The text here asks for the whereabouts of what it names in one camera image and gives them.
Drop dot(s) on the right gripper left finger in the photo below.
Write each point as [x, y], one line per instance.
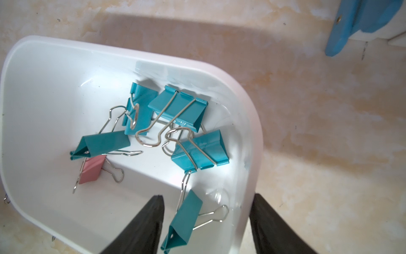
[142, 234]

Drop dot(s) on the pink binder clip in box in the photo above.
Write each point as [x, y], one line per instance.
[91, 168]

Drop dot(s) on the teal binder clip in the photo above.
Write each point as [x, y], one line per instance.
[186, 216]
[205, 151]
[110, 143]
[177, 107]
[137, 115]

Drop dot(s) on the blue white toy crib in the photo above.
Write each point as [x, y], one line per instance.
[355, 16]

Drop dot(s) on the white plastic storage box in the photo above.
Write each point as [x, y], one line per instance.
[54, 91]

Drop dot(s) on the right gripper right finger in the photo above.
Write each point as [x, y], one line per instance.
[271, 234]

